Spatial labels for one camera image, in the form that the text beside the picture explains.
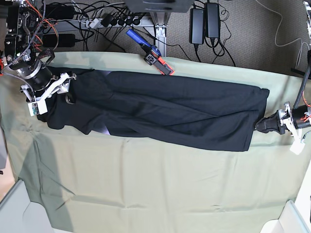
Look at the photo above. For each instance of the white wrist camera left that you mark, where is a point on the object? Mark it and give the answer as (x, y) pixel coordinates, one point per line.
(298, 145)

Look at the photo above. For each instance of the black adapter at left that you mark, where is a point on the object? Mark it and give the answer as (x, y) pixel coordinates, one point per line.
(63, 40)

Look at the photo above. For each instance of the blue orange bar clamp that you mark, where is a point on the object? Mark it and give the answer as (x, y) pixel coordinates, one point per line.
(153, 55)

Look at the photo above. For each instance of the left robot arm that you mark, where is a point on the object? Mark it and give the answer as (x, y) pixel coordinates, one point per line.
(307, 5)

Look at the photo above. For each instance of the white bin corner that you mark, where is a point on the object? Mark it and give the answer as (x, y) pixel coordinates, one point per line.
(293, 219)
(20, 215)

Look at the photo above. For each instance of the white bin left corner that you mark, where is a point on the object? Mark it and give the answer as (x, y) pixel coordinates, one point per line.
(20, 215)

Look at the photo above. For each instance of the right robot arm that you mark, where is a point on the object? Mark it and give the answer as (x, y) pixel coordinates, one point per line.
(22, 57)

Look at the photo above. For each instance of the light green table cloth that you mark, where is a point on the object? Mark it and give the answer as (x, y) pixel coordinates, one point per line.
(97, 183)

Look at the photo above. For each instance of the white power strip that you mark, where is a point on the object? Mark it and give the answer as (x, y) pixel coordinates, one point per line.
(110, 22)

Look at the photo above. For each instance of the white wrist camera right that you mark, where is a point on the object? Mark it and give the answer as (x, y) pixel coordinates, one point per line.
(38, 107)

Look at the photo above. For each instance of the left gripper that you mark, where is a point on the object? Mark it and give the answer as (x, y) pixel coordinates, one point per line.
(289, 117)

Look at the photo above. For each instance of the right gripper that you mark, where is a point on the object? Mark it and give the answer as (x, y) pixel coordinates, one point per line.
(58, 85)

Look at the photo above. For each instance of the black power adapter brick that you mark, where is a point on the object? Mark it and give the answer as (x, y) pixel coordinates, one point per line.
(196, 26)

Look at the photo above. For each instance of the white bin right corner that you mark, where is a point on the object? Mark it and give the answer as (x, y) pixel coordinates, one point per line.
(293, 219)

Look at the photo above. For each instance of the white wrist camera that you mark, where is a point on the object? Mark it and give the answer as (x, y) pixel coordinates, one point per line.
(298, 145)
(38, 107)

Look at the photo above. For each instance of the dark navy T-shirt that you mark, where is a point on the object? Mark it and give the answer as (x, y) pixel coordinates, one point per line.
(192, 112)

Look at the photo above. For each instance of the aluminium frame post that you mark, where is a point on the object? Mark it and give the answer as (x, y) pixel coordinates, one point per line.
(160, 20)

